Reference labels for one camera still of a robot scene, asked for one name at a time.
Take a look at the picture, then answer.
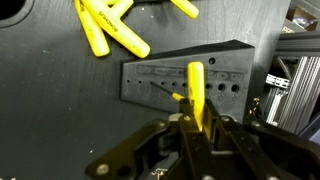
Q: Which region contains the aluminium extrusion frame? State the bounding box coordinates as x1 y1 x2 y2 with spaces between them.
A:
262 30 320 134

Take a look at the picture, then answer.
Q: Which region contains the small yellow T-handle hex key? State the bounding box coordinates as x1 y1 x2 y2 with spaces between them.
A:
149 61 205 133

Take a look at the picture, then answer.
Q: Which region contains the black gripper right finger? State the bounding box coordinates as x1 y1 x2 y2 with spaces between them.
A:
203 99 320 180

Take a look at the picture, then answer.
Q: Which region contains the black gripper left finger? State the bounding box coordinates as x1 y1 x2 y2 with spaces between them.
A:
84 98 214 180

